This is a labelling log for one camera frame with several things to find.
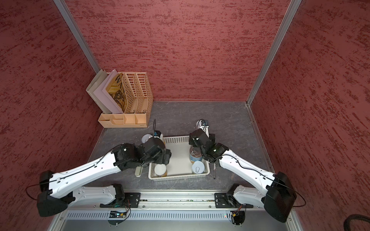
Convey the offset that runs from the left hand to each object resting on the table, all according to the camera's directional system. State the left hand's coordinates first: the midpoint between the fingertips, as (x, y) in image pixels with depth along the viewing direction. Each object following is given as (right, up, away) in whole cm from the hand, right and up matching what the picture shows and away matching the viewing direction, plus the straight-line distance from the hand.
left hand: (161, 156), depth 72 cm
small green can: (+19, -9, +8) cm, 23 cm away
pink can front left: (-15, +6, +23) cm, 28 cm away
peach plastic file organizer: (-28, +24, +42) cm, 55 cm away
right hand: (+20, +8, +9) cm, 24 cm away
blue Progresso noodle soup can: (+18, -1, +8) cm, 20 cm away
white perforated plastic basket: (+8, -9, +11) cm, 16 cm away
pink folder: (-40, +33, +18) cm, 55 cm away
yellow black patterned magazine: (-37, +39, +28) cm, 61 cm away
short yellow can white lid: (-2, -9, +5) cm, 11 cm away
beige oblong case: (-15, -12, +9) cm, 21 cm away
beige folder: (-47, +44, +20) cm, 67 cm away
